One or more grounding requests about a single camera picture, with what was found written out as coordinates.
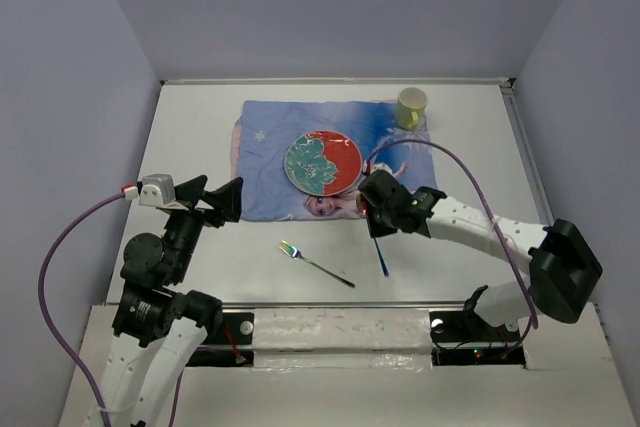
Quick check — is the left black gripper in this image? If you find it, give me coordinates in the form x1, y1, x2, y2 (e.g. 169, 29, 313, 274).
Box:
164, 172, 244, 280

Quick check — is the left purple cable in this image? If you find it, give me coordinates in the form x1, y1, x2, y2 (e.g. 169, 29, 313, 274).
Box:
37, 186, 251, 427

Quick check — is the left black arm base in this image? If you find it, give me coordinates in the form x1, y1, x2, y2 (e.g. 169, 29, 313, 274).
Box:
187, 308, 255, 368

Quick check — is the blue princess print placemat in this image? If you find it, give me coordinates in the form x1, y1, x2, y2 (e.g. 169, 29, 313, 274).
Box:
232, 100, 437, 222

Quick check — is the iridescent fork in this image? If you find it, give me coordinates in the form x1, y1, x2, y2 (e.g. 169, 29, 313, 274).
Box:
279, 240, 356, 289

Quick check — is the iridescent spoon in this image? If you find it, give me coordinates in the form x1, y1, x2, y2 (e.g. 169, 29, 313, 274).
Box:
357, 196, 391, 278

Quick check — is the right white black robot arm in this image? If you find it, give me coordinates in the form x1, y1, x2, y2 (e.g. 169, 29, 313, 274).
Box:
359, 170, 603, 339

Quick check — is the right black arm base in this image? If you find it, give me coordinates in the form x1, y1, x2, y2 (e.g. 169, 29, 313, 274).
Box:
429, 311, 526, 367

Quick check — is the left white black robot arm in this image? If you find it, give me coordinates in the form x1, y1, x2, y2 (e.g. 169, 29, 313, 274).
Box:
84, 174, 243, 426

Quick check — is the pale yellow mug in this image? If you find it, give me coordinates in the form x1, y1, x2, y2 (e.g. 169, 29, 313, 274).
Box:
395, 87, 428, 130

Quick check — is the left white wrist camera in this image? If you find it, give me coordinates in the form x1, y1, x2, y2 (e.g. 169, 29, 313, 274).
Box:
121, 174, 188, 210

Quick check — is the teal and red plate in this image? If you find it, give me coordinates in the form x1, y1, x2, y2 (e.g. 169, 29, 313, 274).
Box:
284, 130, 363, 197

